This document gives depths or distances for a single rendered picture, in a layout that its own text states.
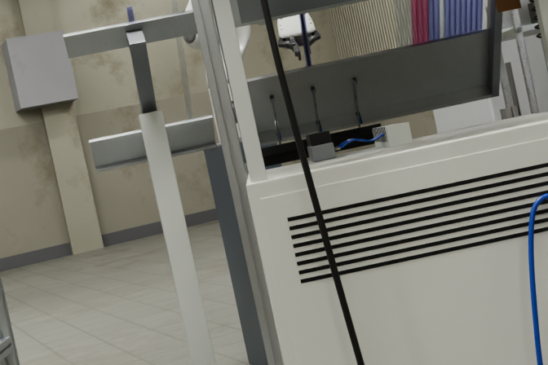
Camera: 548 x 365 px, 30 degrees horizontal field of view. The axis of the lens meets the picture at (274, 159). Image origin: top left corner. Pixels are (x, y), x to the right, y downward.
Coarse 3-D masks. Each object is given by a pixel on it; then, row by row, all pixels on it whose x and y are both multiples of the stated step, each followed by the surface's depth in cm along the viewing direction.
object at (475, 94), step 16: (432, 96) 276; (448, 96) 275; (464, 96) 274; (480, 96) 273; (368, 112) 275; (384, 112) 274; (400, 112) 273; (416, 112) 274; (288, 128) 275; (304, 128) 274; (336, 128) 273
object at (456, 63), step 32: (480, 32) 262; (320, 64) 262; (352, 64) 263; (384, 64) 265; (416, 64) 267; (448, 64) 268; (480, 64) 270; (256, 96) 265; (320, 96) 269; (352, 96) 271; (384, 96) 273; (416, 96) 275
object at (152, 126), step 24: (144, 120) 259; (144, 144) 261; (168, 144) 260; (168, 168) 260; (168, 192) 260; (168, 216) 260; (168, 240) 260; (192, 264) 261; (192, 288) 261; (192, 312) 260; (192, 336) 260; (192, 360) 260
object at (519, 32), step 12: (516, 12) 450; (516, 24) 450; (528, 24) 450; (504, 36) 471; (516, 36) 450; (504, 72) 492; (528, 72) 450; (504, 84) 492; (528, 84) 450; (504, 96) 494; (528, 96) 451
